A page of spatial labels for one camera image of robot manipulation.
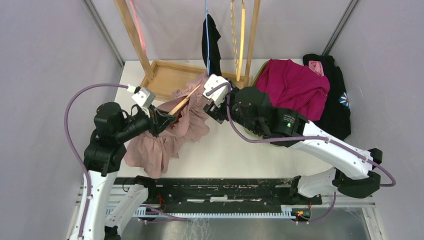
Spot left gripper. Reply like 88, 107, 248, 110
115, 103, 177, 142

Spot light pink skirt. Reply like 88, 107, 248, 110
123, 73, 210, 179

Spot magenta pleated skirt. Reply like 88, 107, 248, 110
255, 59, 330, 121

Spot dark striped garment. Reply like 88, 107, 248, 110
201, 14, 222, 76

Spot light blue hanger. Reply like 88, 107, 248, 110
204, 0, 210, 76

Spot pink plastic hanger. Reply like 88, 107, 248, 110
129, 0, 146, 53

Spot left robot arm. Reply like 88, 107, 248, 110
70, 102, 177, 240

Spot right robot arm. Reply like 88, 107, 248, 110
203, 83, 383, 204

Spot wooden clothes rack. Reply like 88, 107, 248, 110
114, 0, 261, 100

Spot olive green plastic basket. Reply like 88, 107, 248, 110
246, 59, 269, 87

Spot pink cloth on pile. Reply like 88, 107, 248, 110
308, 60, 325, 77

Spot black garment pile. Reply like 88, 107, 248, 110
302, 53, 351, 140

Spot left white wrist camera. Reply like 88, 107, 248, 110
131, 86, 156, 108

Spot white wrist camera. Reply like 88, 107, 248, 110
131, 86, 156, 108
202, 74, 232, 107

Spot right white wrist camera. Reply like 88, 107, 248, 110
202, 74, 232, 107

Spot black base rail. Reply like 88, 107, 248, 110
114, 176, 323, 214

